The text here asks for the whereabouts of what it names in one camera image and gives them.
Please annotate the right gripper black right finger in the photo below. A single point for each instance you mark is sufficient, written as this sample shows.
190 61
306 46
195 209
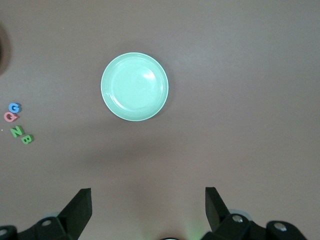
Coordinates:
217 215

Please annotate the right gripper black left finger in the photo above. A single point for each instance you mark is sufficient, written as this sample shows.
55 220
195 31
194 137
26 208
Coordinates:
75 212

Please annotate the green foam letter B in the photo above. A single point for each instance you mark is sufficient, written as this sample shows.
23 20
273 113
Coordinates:
27 139

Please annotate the green foam letter N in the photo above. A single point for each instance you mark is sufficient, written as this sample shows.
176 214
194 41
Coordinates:
16 131

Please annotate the pink foam letter Q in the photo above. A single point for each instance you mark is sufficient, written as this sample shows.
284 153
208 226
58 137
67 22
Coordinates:
7 117

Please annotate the blue foam letter G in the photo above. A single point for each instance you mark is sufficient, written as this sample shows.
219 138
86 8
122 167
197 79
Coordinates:
11 108

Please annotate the brown table cover sheet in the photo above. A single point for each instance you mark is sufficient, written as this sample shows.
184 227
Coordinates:
225 100

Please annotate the mint green plate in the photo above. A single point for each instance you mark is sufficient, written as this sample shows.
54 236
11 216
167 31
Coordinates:
134 86

